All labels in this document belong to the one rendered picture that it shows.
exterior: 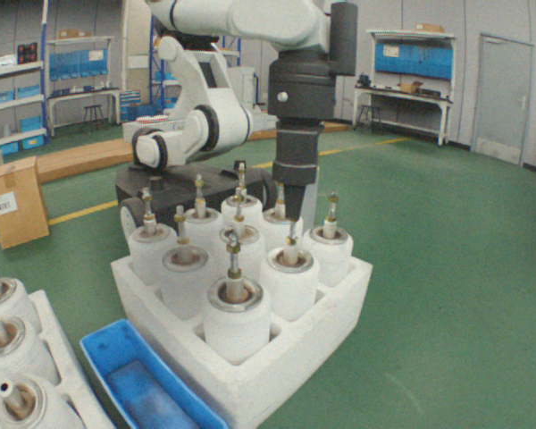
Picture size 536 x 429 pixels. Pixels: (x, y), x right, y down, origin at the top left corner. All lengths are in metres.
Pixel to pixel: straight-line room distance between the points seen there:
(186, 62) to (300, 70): 0.61
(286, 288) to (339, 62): 0.32
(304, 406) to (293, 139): 0.45
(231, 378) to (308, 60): 0.40
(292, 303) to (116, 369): 0.39
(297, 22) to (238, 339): 0.38
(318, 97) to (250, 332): 0.30
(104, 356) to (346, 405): 0.47
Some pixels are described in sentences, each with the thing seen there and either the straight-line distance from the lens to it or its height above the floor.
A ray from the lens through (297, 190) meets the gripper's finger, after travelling 0.39.
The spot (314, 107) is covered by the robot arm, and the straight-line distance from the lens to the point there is 0.35.
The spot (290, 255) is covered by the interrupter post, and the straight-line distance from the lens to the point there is 0.44.
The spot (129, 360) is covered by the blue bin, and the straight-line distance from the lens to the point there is 0.65.
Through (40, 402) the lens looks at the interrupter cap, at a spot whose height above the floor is 0.25.
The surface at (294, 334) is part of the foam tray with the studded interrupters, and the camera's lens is 0.43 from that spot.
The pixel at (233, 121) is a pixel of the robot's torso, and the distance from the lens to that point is 0.84.
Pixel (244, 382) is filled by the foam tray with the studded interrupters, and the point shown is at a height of 0.18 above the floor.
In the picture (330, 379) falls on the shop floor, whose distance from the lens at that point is 0.61.
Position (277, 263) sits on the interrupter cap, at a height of 0.25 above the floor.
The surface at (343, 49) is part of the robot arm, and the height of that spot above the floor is 0.56.
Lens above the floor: 0.50
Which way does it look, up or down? 24 degrees down
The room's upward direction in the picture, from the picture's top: 2 degrees clockwise
